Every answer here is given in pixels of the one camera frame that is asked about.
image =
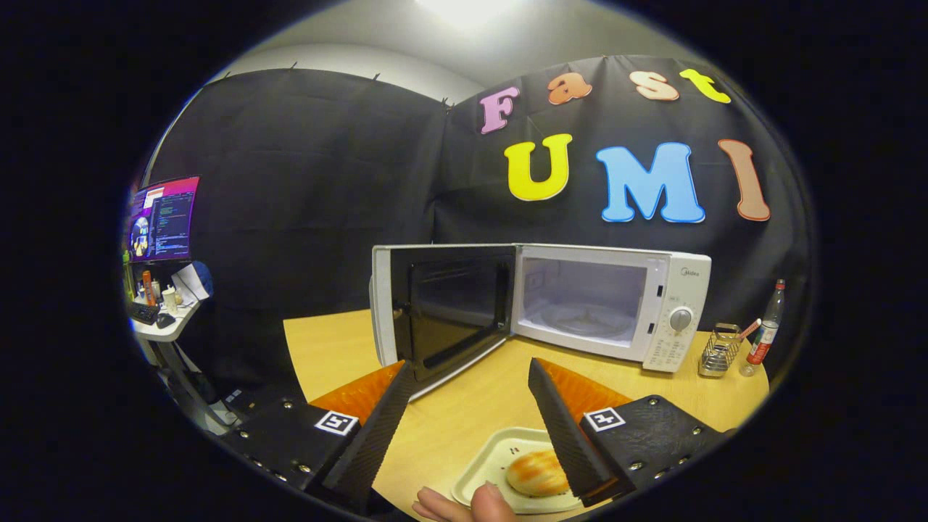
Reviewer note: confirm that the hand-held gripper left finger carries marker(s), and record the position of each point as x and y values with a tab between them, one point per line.
373	442

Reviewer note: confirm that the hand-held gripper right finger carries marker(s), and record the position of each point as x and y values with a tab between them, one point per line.
565	442

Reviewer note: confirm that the glazed bread bun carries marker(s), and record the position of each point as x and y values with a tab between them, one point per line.
533	473

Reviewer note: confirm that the white microwave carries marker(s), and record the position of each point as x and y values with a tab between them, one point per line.
689	283

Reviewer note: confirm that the cream plastic tray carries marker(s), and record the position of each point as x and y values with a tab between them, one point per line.
484	464

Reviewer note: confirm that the red white striped straw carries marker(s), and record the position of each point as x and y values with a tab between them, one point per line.
749	329

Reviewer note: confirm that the clear plastic bottle red cap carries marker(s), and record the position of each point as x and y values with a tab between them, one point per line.
763	341

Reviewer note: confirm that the white office desk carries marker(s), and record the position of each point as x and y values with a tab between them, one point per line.
170	332

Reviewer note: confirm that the blue cloth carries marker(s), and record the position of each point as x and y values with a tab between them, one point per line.
206	279

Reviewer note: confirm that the black computer mouse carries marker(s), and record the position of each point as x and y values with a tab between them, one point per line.
166	320

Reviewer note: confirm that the white papers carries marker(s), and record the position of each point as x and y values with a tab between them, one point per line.
190	283

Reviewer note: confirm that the white paper cup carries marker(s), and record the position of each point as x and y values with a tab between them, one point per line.
170	300

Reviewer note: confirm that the black keyboard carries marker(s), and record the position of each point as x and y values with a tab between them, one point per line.
143	312

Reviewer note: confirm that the black backdrop cloth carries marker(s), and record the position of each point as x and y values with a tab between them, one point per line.
326	181

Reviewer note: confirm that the orange bottle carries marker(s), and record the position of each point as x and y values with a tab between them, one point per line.
147	288

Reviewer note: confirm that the green bottle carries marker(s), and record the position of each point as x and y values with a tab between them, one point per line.
128	279

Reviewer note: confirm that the computer monitor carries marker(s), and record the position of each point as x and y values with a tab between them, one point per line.
165	217

